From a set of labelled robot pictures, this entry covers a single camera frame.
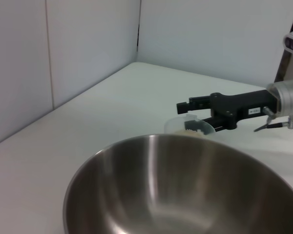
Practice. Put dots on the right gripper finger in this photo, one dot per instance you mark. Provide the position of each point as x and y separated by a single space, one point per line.
197 104
216 123

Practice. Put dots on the white rice grains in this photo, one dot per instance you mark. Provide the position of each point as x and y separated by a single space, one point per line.
188 131

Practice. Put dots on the stainless steel mixing bowl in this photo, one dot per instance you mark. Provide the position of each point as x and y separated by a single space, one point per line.
185 190

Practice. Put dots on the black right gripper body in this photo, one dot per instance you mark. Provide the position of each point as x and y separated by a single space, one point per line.
244 104

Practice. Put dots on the clear plastic measuring cup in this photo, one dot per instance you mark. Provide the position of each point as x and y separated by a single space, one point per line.
172 124

